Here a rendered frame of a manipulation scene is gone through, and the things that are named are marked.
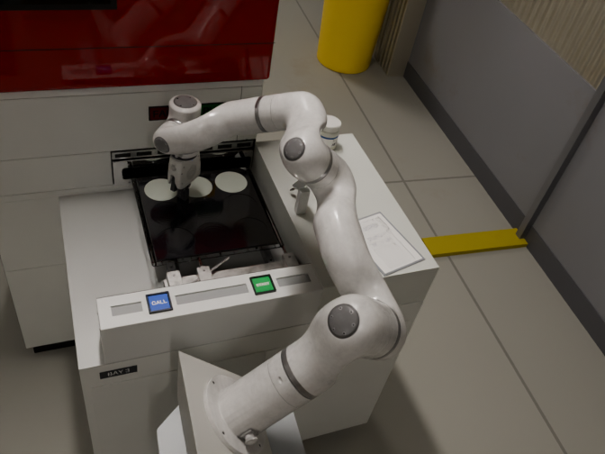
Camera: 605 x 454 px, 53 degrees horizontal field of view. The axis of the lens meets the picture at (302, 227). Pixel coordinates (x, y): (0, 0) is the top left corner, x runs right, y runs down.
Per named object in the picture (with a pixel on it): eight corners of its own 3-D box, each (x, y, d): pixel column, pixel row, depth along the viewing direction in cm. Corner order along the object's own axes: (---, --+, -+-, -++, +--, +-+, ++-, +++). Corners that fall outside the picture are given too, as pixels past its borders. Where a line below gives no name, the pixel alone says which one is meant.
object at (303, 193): (288, 202, 177) (294, 166, 168) (300, 200, 179) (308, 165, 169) (294, 215, 173) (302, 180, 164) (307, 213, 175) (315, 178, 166)
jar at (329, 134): (311, 139, 201) (316, 115, 195) (330, 138, 204) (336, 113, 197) (319, 152, 197) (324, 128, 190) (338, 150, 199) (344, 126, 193)
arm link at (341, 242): (339, 365, 118) (371, 370, 132) (394, 344, 114) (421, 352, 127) (280, 152, 139) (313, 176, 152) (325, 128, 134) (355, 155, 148)
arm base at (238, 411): (269, 465, 132) (337, 424, 127) (212, 448, 119) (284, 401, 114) (251, 390, 145) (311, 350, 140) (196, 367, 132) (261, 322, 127)
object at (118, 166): (113, 183, 189) (112, 159, 182) (249, 169, 204) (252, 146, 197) (114, 186, 187) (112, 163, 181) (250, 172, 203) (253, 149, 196)
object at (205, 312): (99, 333, 153) (94, 298, 143) (302, 295, 172) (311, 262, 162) (103, 364, 147) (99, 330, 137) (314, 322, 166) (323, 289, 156)
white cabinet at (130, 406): (83, 350, 241) (57, 197, 185) (307, 307, 274) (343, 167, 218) (103, 510, 200) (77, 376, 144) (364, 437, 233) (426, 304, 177)
